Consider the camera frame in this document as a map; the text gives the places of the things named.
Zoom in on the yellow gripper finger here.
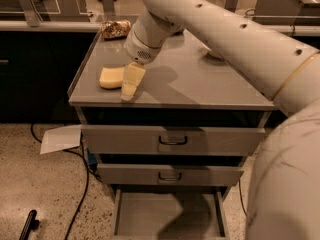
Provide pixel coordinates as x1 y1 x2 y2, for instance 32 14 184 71
121 62 145 101

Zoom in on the yellow sponge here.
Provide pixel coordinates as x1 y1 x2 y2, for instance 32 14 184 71
99 67 124 89

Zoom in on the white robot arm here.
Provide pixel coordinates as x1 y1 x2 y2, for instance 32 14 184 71
126 0 320 240

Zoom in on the top drawer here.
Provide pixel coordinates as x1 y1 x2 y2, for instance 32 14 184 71
81 125 265 156

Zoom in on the grey drawer cabinet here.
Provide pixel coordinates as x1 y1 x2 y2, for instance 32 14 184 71
67 14 278 240

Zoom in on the middle drawer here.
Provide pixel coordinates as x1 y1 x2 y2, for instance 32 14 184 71
98 164 243 187

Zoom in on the open bottom drawer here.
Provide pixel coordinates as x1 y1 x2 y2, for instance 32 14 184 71
110 188 230 240

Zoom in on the white bowl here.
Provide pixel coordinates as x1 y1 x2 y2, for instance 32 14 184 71
208 50 223 60

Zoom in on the white paper sheet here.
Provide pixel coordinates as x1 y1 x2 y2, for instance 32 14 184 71
40 125 81 154

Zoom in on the black cable left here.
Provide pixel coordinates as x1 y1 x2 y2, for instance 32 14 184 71
30 123 102 240

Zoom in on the black cable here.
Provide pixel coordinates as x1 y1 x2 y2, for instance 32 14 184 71
237 179 248 218
30 123 102 240

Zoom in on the left grey post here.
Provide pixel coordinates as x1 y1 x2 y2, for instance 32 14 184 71
19 0 41 27

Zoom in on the black cable right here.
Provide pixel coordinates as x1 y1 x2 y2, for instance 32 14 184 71
237 179 248 218

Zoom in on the black handle object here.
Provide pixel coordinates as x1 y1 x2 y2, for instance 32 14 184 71
19 210 40 240

